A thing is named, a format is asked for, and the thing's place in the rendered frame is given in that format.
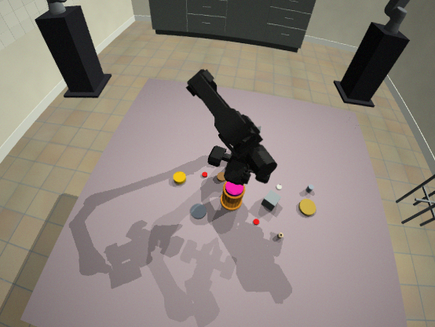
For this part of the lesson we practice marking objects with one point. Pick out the yellow round disc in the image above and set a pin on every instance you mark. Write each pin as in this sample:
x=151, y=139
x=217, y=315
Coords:
x=307, y=207

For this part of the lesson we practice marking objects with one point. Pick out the tan round disc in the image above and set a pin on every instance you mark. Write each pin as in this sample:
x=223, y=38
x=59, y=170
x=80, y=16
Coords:
x=220, y=177

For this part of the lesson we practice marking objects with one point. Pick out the yellow flat disc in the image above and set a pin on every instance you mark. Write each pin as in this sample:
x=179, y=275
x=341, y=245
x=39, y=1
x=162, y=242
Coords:
x=179, y=177

